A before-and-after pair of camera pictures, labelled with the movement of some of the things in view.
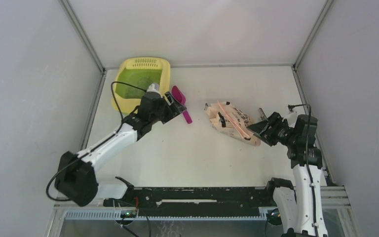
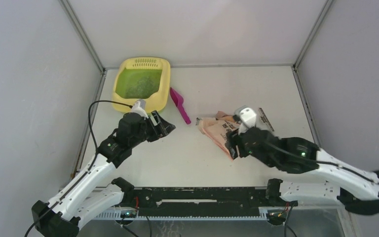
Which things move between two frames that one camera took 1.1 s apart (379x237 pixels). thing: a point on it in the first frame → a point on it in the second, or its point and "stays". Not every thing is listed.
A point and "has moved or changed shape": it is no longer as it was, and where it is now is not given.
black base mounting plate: [193, 199] stays
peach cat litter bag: [232, 122] has moved or changed shape
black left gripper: [175, 109] → [164, 128]
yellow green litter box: [140, 72] stays
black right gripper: [275, 120] → [231, 143]
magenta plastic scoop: [179, 97] has moved or changed shape
